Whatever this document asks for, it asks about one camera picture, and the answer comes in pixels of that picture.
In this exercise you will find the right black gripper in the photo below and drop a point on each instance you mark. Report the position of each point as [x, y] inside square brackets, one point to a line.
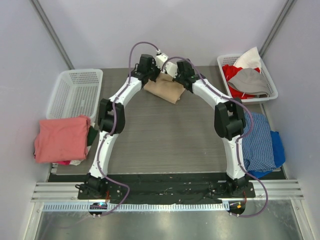
[178, 78]

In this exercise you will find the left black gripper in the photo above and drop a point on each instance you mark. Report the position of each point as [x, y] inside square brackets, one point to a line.
[155, 71]

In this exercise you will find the beige t-shirt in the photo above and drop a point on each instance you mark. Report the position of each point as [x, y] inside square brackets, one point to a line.
[165, 88]

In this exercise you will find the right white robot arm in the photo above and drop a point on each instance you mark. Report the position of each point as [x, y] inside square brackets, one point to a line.
[229, 122]

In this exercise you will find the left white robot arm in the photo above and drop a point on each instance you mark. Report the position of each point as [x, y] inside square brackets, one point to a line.
[111, 122]

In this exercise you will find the right white plastic basket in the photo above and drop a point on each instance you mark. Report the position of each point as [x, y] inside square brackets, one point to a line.
[230, 59]

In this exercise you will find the white plastic basket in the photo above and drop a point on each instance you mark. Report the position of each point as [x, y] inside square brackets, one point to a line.
[76, 93]
[230, 59]

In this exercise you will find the red garment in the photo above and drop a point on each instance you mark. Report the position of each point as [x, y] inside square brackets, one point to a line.
[229, 72]

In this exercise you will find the grey bucket hat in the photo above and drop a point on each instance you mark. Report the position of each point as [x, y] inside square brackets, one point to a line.
[249, 83]

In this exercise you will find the white cloth in basket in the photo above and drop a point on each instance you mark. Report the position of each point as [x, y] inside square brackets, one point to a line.
[250, 59]

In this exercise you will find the left white plastic basket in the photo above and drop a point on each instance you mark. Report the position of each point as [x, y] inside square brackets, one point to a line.
[76, 93]

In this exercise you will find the dark green garment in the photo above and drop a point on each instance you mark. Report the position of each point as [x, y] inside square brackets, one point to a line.
[92, 134]

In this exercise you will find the blue checkered shirt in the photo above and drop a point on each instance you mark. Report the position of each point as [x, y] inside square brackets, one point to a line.
[257, 146]

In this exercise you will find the pink folded t-shirt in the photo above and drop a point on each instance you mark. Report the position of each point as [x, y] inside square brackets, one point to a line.
[62, 139]

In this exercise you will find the magenta and white garment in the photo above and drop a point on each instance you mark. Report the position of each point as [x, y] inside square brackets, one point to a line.
[68, 162]

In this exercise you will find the solid blue garment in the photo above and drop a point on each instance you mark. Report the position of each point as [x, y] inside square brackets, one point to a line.
[278, 154]

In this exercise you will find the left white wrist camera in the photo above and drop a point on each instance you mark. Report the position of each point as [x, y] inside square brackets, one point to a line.
[160, 59]

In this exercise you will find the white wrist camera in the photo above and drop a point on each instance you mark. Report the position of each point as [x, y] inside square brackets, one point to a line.
[160, 59]
[171, 69]

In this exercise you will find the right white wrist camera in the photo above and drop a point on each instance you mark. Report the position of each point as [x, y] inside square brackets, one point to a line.
[171, 69]

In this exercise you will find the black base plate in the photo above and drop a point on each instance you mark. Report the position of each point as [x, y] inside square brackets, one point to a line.
[160, 189]

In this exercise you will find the white slotted cable duct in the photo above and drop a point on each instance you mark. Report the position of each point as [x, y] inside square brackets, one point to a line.
[102, 207]

